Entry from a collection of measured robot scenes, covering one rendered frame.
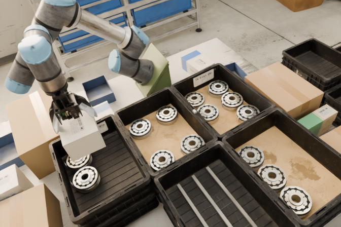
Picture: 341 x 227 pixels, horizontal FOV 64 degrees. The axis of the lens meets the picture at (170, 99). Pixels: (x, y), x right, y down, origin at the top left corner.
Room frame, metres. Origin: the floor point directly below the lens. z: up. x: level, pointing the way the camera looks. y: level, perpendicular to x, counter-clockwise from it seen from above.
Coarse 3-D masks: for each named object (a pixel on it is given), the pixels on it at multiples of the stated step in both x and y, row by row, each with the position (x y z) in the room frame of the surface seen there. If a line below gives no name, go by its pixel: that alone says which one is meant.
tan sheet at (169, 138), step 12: (180, 120) 0.87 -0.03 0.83; (156, 132) 0.82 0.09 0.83; (168, 132) 0.81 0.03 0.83; (180, 132) 0.80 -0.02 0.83; (192, 132) 0.79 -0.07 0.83; (144, 144) 0.77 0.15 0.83; (156, 144) 0.76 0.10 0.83; (168, 144) 0.74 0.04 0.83; (144, 156) 0.71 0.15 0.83; (180, 156) 0.67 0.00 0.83
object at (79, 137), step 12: (84, 96) 0.80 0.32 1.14; (72, 120) 0.69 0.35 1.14; (84, 120) 0.68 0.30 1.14; (60, 132) 0.64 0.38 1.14; (72, 132) 0.63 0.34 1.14; (84, 132) 0.62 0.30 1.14; (96, 132) 0.62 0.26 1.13; (72, 144) 0.59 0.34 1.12; (84, 144) 0.60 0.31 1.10; (96, 144) 0.61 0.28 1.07; (72, 156) 0.58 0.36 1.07; (84, 156) 0.59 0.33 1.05
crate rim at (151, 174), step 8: (168, 88) 1.00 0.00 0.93; (152, 96) 0.97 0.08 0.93; (176, 96) 0.93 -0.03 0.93; (136, 104) 0.93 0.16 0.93; (184, 104) 0.87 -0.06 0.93; (192, 112) 0.82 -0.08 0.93; (120, 120) 0.84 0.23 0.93; (200, 120) 0.76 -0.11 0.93; (208, 128) 0.71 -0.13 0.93; (128, 136) 0.74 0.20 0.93; (216, 136) 0.67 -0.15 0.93; (136, 144) 0.70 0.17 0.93; (208, 144) 0.63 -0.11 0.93; (192, 152) 0.61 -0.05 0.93; (144, 160) 0.62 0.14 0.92; (176, 160) 0.59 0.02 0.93; (168, 168) 0.56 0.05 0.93; (152, 176) 0.54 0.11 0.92
